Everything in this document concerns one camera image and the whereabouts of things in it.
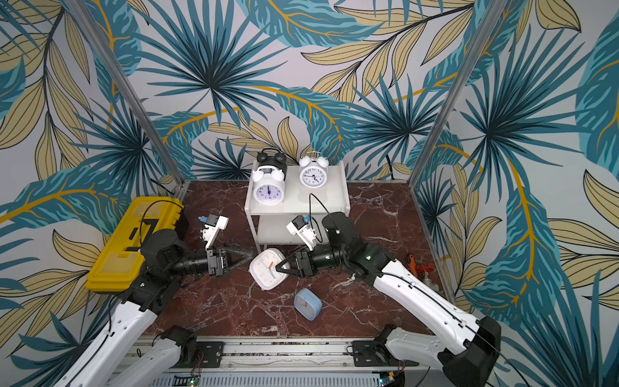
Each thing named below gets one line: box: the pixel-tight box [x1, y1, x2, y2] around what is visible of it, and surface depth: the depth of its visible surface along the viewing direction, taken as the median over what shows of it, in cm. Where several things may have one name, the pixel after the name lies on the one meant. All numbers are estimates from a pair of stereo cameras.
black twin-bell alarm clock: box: [257, 147, 288, 174], surface depth 70 cm
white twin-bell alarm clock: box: [251, 166, 287, 207], surface depth 65 cm
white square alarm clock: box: [248, 247, 289, 292], surface depth 63 cm
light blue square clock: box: [293, 287, 324, 321], surface depth 79 cm
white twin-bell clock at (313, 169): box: [298, 150, 330, 189], surface depth 70 cm
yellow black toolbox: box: [85, 195, 189, 292], surface depth 80 cm
